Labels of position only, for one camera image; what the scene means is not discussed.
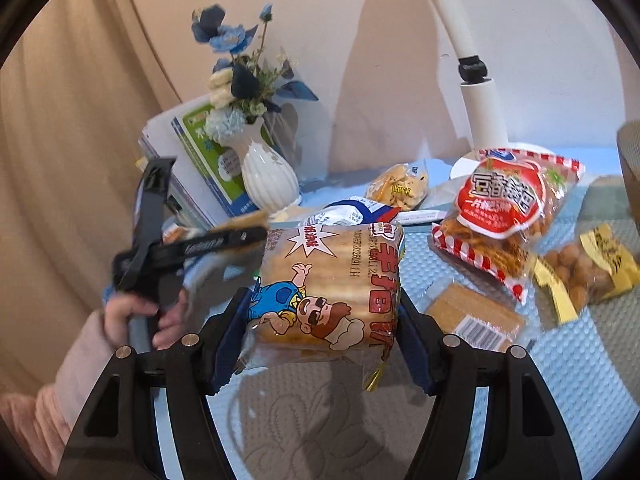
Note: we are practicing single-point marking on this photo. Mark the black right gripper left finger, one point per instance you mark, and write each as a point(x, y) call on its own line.
point(116, 436)

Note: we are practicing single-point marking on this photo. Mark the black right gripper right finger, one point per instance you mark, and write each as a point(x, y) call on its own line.
point(525, 436)

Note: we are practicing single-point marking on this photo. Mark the clear green edged biscuit pack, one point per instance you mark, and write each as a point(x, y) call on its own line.
point(479, 320)

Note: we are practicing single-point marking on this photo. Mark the large clear biscuit pack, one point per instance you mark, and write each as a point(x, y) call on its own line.
point(326, 293)

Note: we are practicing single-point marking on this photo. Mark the blue white red snack bag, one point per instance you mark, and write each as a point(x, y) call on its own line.
point(354, 211)

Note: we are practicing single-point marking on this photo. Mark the pink sleeve left forearm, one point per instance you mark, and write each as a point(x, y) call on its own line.
point(40, 425)

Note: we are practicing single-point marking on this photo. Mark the person's left hand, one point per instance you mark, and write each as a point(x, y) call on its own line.
point(123, 306)

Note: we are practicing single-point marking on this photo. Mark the white ribbed ceramic vase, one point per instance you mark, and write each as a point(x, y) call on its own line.
point(269, 180)

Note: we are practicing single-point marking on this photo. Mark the light blue textured mat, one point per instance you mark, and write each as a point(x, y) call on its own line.
point(315, 421)

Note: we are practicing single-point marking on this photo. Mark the yellow label peanut bag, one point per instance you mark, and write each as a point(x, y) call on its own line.
point(592, 268)

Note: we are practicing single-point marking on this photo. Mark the blue white artificial flowers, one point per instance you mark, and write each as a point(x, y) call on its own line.
point(242, 87)

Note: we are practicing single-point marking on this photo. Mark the red striped snack bag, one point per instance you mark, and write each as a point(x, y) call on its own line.
point(502, 211)

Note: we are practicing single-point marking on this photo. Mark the round yellow cracker pack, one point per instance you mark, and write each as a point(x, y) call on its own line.
point(402, 186)

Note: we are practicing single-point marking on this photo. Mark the gold ribbed bowl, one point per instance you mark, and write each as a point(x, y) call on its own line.
point(628, 145)

